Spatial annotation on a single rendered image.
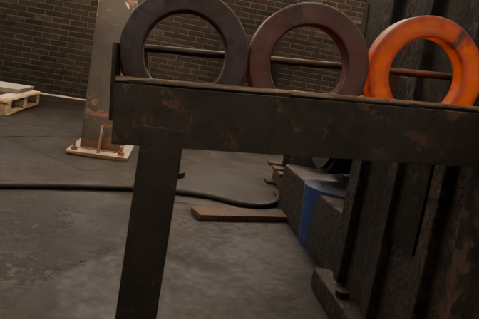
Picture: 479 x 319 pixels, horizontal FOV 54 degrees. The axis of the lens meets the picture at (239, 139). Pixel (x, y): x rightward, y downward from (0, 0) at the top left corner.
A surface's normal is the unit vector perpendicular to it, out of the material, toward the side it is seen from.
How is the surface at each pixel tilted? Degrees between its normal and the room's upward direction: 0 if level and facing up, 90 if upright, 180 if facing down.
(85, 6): 90
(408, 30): 90
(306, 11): 90
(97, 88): 90
